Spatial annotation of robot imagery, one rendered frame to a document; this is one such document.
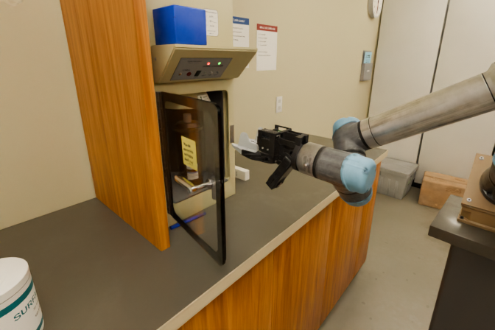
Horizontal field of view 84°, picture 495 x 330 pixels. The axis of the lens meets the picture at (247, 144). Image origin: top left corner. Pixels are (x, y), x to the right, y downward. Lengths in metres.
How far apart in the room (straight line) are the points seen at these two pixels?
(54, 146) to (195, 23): 0.71
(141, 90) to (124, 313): 0.51
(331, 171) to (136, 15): 0.55
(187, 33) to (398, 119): 0.54
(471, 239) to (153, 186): 0.97
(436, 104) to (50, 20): 1.15
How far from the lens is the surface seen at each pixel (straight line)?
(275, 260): 1.03
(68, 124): 1.21
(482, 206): 1.19
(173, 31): 0.75
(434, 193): 3.41
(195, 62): 0.81
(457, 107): 0.67
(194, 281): 0.78
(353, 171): 0.57
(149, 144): 0.74
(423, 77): 3.58
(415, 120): 0.68
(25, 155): 1.20
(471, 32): 3.54
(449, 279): 1.30
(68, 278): 0.90
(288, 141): 0.65
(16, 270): 0.73
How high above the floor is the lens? 1.48
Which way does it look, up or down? 17 degrees down
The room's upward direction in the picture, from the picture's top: straight up
